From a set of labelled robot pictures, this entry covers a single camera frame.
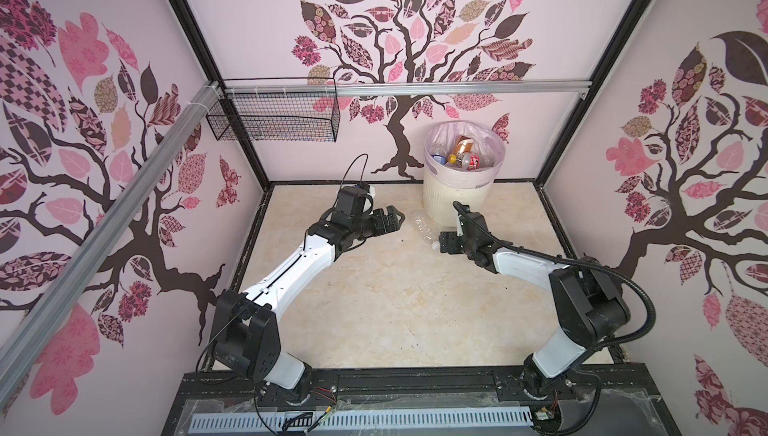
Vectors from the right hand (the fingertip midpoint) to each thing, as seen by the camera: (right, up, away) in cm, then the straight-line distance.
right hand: (451, 232), depth 95 cm
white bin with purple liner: (-3, +15, -5) cm, 17 cm away
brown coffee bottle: (+5, +29, +4) cm, 30 cm away
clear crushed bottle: (-7, -1, +8) cm, 11 cm away
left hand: (-19, +3, -14) cm, 24 cm away
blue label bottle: (-3, +25, +2) cm, 25 cm away
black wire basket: (-57, +40, -1) cm, 70 cm away
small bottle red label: (+6, +24, +1) cm, 25 cm away
